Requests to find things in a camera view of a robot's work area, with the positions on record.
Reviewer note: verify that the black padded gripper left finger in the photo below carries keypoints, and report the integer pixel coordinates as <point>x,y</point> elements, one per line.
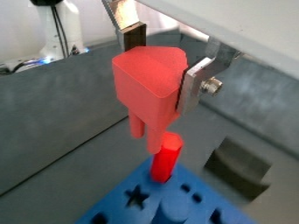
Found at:
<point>129,27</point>

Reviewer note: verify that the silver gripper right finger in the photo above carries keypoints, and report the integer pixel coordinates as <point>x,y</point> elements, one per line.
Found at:
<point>197,78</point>

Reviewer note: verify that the red three prong object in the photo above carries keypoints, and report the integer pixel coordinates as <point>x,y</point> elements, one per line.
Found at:
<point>148,73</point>

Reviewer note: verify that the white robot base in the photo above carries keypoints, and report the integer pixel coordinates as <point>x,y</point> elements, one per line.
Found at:
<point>39,32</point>

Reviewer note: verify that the black curved fixture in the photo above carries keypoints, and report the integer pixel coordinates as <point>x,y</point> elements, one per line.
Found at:
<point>239,168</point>

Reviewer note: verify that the red hexagonal peg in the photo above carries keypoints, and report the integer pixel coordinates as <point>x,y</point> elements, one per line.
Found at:
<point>165,158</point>

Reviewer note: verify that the blue shape sorter block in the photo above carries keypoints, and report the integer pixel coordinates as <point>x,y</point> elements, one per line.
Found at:
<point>131,203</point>

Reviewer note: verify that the blue cylinder peg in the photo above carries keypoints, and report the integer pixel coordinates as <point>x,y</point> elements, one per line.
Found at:
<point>173,209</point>

